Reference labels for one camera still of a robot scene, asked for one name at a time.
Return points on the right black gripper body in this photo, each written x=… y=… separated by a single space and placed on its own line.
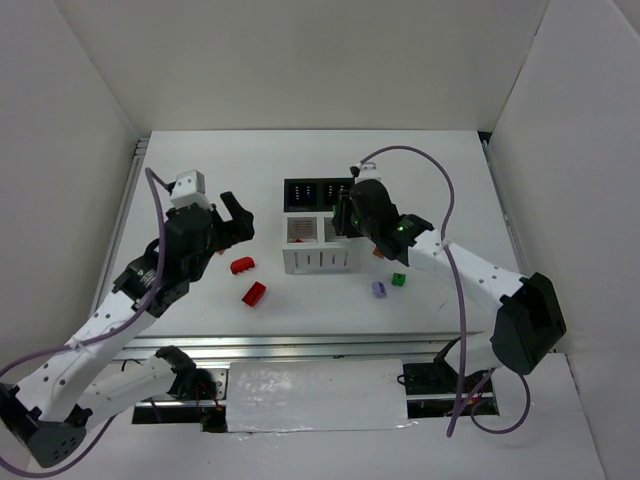
x=343 y=215

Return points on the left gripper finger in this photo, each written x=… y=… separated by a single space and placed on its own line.
x=232 y=233
x=242 y=220

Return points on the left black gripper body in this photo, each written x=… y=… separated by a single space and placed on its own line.
x=220 y=226

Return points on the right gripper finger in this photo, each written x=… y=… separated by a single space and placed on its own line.
x=339 y=231
x=344 y=203

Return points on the small green lego brick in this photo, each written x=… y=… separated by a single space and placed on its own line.
x=398 y=279

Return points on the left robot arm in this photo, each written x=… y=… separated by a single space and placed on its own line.
x=51 y=410

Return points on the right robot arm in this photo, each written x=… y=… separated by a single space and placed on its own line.
x=527 y=320

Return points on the red ridged lego brick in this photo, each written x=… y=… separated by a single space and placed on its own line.
x=242 y=265

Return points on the white container pair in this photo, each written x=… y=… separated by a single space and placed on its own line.
x=323 y=252

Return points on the black container pair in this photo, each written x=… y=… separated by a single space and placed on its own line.
x=313 y=194

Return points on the red rectangular lego brick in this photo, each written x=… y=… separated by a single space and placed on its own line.
x=254 y=294

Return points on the purple hollow lego brick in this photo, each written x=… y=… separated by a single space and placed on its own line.
x=378 y=289

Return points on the white foam cover panel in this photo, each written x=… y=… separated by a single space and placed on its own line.
x=334 y=395

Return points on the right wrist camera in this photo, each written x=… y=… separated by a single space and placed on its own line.
x=365 y=171

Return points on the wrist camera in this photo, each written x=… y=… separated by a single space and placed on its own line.
x=365 y=171
x=189 y=188

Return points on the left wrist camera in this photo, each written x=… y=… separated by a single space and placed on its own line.
x=189 y=188

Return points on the aluminium rail frame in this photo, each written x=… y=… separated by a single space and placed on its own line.
x=429 y=173

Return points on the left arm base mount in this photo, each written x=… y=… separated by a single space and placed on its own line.
x=195 y=384

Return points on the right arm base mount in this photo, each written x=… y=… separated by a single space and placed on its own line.
x=431 y=391

